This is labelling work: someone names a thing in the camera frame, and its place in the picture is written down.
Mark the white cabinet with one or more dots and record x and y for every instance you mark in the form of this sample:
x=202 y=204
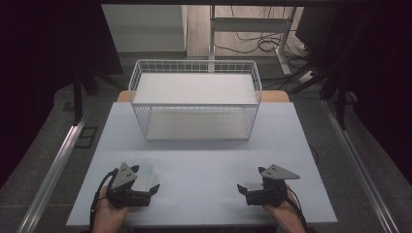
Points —
x=145 y=27

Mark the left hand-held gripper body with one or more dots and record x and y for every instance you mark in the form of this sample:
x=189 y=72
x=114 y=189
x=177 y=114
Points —
x=122 y=176

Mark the person's left hand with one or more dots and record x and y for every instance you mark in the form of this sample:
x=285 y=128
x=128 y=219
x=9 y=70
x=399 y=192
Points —
x=108 y=216

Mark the dark curtain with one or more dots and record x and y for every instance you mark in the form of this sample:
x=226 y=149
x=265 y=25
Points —
x=39 y=64
x=379 y=81

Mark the pale blue table sheet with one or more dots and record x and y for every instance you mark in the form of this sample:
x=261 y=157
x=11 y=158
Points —
x=200 y=168

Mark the black metal stand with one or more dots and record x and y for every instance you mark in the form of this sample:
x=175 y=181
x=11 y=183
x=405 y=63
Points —
x=340 y=100
x=77 y=97

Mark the white power strip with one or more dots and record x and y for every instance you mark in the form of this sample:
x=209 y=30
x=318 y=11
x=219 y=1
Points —
x=306 y=77

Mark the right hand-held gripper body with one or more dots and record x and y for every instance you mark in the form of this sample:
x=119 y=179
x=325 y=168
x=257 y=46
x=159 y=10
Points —
x=270 y=194

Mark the person's right hand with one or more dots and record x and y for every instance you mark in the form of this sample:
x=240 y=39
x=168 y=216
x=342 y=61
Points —
x=288 y=215

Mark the white metal desk frame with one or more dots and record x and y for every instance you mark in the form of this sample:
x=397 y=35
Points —
x=249 y=24

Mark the aluminium rail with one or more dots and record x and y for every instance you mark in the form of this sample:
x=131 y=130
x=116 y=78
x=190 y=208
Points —
x=53 y=171
x=362 y=171

